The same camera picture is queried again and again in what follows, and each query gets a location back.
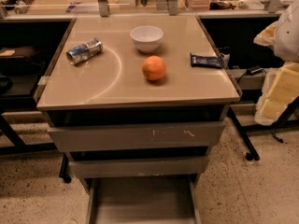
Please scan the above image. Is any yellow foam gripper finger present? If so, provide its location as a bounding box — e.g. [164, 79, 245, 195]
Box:
[253, 21, 277, 47]
[254, 63, 299, 126]

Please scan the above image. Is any orange fruit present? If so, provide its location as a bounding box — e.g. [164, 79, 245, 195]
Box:
[141, 56, 166, 81]

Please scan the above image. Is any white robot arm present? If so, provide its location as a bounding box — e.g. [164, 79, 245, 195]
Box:
[253, 0, 299, 126]

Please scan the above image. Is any top grey drawer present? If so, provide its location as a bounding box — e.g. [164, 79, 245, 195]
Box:
[48, 121, 225, 152]

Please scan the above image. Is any middle grey drawer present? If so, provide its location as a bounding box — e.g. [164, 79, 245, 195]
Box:
[69, 157, 209, 178]

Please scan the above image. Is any grey drawer cabinet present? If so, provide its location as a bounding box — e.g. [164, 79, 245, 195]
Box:
[33, 14, 243, 224]

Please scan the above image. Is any open bottom grey drawer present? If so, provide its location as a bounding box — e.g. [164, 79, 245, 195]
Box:
[85, 175, 202, 224]

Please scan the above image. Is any black power adapter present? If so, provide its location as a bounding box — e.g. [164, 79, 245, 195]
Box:
[246, 65, 263, 76]

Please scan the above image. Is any dark blue snack packet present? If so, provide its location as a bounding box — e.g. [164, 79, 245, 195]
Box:
[190, 53, 224, 69]

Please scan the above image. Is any white ceramic bowl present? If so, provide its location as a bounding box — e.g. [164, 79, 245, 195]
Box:
[130, 26, 164, 53]

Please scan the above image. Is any crushed silver blue can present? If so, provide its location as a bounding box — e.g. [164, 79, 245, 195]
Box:
[65, 37, 103, 65]

